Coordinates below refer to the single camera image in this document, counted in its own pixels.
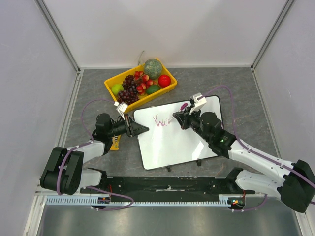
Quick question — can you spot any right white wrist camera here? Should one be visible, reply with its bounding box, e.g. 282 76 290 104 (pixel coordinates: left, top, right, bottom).
189 93 207 115

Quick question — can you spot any dark purple grape bunch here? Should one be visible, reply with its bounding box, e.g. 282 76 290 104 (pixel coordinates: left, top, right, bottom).
117 75 139 105

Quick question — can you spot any red apple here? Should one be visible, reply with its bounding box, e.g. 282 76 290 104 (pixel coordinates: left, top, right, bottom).
158 74 171 88

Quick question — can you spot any yellow plastic tray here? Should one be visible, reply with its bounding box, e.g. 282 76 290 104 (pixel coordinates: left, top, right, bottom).
104 58 178 113

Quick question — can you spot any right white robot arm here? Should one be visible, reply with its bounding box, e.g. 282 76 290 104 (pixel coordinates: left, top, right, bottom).
173 107 315 213

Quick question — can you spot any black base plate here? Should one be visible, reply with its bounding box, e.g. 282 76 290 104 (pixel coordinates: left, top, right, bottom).
96 177 255 201

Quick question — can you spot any right aluminium frame post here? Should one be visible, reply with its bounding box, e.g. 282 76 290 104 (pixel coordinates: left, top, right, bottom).
251 0 296 71

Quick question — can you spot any green netted melon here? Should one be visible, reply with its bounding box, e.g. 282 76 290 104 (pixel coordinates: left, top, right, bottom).
144 59 163 80

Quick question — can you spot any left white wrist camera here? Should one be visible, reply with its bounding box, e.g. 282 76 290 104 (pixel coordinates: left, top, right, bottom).
114 102 128 119

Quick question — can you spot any left aluminium frame post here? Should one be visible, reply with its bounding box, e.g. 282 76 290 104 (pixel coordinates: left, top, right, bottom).
35 0 81 74

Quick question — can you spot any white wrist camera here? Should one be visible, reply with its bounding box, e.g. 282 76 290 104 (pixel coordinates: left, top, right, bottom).
189 93 207 115
114 102 128 119

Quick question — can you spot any white marker with pink cap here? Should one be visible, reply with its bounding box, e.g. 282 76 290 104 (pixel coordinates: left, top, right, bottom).
168 103 188 122

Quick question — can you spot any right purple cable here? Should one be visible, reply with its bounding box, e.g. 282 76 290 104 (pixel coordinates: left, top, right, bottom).
199 85 315 212

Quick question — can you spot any red peach slices cluster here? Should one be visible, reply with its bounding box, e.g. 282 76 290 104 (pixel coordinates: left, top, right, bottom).
133 71 157 96

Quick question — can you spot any green lime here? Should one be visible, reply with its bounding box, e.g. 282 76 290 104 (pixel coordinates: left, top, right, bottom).
111 84 124 96

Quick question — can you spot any aluminium frame post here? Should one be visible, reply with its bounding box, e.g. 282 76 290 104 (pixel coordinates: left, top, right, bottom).
251 0 296 71
35 0 81 74

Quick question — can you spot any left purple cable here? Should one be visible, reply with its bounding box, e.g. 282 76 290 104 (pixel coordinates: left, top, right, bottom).
56 98 135 212

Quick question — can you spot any yellow candy packet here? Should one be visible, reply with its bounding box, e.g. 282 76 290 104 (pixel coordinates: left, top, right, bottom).
110 135 121 151

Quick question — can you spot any white whiteboard black frame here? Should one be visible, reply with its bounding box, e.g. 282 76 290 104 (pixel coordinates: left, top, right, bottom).
133 100 217 170

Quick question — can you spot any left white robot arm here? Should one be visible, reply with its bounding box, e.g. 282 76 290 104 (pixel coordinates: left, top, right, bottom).
40 113 150 195

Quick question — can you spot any purple cable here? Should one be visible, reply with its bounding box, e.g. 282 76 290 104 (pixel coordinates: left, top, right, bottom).
56 98 135 212
199 85 315 212

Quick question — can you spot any green avocado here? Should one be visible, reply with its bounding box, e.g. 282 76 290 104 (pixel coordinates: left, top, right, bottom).
146 85 160 95

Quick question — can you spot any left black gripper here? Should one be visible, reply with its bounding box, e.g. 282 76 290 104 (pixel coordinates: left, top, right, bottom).
107 114 149 138

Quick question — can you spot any white slotted cable duct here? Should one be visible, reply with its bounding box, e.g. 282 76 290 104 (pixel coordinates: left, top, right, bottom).
46 195 231 207

